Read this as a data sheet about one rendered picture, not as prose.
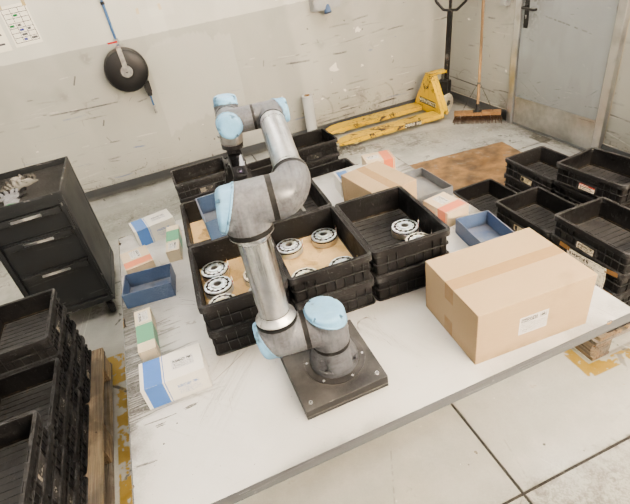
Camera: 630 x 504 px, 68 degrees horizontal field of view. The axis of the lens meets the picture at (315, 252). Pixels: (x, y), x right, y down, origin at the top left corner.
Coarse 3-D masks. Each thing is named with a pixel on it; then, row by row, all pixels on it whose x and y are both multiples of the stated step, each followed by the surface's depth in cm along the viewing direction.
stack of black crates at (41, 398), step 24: (48, 360) 204; (0, 384) 200; (24, 384) 204; (48, 384) 207; (72, 384) 214; (0, 408) 199; (24, 408) 197; (48, 408) 195; (72, 408) 202; (72, 432) 195; (72, 456) 187
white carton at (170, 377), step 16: (176, 352) 152; (192, 352) 151; (144, 368) 148; (160, 368) 147; (176, 368) 146; (192, 368) 145; (144, 384) 143; (160, 384) 142; (176, 384) 144; (192, 384) 146; (208, 384) 149; (160, 400) 145
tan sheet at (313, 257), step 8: (304, 240) 188; (304, 248) 184; (312, 248) 183; (328, 248) 181; (336, 248) 180; (344, 248) 180; (304, 256) 179; (312, 256) 178; (320, 256) 178; (328, 256) 177; (336, 256) 176; (288, 264) 176; (296, 264) 176; (304, 264) 175; (312, 264) 174; (320, 264) 173; (328, 264) 173
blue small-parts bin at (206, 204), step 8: (200, 200) 166; (208, 200) 167; (200, 208) 168; (208, 208) 169; (208, 216) 167; (216, 216) 166; (208, 224) 150; (216, 224) 152; (208, 232) 153; (216, 232) 153
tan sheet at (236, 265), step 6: (234, 258) 185; (240, 258) 185; (234, 264) 182; (240, 264) 181; (234, 270) 178; (240, 270) 178; (228, 276) 176; (234, 276) 175; (240, 276) 175; (204, 282) 175; (234, 282) 172; (240, 282) 172; (234, 288) 169; (240, 288) 168; (246, 288) 168; (204, 294) 169; (234, 294) 166; (210, 300) 165
